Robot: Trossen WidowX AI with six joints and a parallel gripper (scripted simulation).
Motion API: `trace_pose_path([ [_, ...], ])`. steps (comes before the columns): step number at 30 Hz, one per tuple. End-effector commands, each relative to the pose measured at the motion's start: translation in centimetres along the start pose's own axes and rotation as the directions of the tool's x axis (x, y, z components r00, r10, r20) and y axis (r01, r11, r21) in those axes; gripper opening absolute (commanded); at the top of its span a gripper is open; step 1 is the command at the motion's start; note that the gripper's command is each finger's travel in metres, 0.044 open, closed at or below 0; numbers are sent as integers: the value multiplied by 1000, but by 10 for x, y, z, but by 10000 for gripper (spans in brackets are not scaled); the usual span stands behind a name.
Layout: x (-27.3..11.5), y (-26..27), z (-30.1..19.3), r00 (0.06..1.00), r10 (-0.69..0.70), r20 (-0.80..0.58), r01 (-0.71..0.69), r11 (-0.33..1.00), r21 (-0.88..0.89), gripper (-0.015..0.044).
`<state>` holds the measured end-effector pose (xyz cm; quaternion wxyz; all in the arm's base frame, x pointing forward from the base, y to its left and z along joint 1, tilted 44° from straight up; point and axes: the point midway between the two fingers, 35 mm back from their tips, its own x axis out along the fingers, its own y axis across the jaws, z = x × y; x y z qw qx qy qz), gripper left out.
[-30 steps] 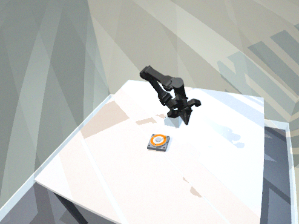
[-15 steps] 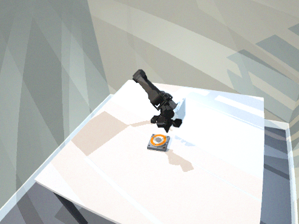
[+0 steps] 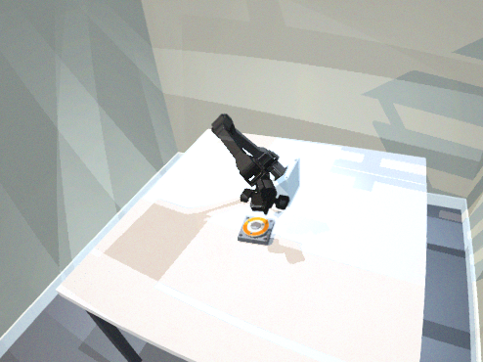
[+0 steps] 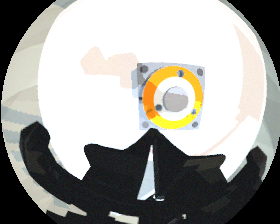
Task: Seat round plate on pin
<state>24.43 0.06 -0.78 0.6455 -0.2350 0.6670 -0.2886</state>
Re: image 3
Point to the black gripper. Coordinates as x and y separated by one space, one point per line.
281 202

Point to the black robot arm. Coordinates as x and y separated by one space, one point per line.
261 163

